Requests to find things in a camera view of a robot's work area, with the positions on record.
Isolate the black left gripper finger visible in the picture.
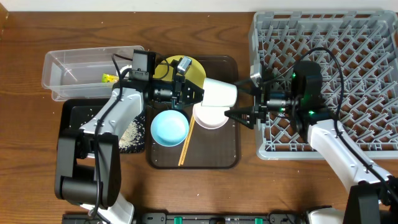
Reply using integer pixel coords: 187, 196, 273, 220
185, 80, 204, 95
186, 93, 204, 106

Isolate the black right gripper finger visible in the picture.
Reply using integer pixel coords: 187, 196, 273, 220
224, 106, 259, 129
233, 78, 258, 96

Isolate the yellow plate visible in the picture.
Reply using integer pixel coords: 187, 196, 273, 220
153, 55, 206, 88

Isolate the white green cup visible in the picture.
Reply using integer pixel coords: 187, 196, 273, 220
201, 78, 238, 108

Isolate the pink bowl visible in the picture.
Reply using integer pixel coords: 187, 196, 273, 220
193, 103, 229, 129

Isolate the light blue bowl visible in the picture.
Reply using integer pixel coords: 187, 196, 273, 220
150, 110, 189, 147

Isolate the green yellow snack wrapper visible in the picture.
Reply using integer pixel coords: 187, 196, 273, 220
101, 73, 119, 83

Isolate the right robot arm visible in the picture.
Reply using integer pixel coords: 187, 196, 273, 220
225, 61, 397, 223

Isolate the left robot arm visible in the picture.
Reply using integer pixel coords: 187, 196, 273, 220
55, 76, 205, 223

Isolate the grey dishwasher rack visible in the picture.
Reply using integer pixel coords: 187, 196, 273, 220
248, 11, 397, 159

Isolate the dark brown tray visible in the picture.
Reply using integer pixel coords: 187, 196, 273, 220
146, 55, 240, 170

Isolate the wooden chopstick right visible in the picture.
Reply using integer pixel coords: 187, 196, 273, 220
180, 116, 197, 166

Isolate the wooden chopstick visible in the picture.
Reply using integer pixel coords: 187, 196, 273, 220
180, 116, 197, 166
177, 114, 194, 166

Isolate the wooden chopstick left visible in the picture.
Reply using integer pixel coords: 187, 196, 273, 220
177, 114, 194, 166

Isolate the pile of rice grains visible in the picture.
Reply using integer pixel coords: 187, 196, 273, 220
119, 121, 145, 153

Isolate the clear plastic bin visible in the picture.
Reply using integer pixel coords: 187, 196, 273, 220
42, 45, 144, 101

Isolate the black plastic bin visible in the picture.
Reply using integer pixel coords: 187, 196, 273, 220
60, 98, 146, 154

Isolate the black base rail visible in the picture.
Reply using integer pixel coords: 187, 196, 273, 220
61, 212, 309, 224

